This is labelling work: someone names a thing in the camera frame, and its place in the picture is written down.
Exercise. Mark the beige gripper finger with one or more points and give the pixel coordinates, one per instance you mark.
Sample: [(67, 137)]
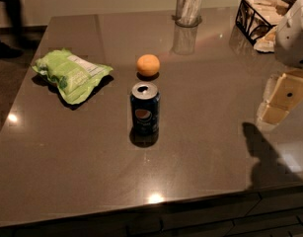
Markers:
[(282, 94), (295, 72)]

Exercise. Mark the blue pepsi can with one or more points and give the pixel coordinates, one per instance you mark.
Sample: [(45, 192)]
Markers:
[(145, 108)]

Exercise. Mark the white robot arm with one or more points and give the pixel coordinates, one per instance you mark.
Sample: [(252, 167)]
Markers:
[(288, 45)]

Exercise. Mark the green rice chip bag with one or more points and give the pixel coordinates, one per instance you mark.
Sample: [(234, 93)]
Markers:
[(74, 77)]

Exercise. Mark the dark cabinet drawers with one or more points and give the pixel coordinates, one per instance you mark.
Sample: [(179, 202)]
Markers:
[(267, 213)]

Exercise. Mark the clear glass cup with utensils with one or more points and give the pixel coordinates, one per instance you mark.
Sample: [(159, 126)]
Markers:
[(188, 13)]

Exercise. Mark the orange fruit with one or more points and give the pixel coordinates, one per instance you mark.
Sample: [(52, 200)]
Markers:
[(148, 65)]

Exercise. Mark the person's dark leg and shoe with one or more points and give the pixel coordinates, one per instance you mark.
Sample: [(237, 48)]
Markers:
[(13, 15)]

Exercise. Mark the black wire napkin basket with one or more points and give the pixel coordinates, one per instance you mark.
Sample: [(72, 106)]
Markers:
[(257, 20)]

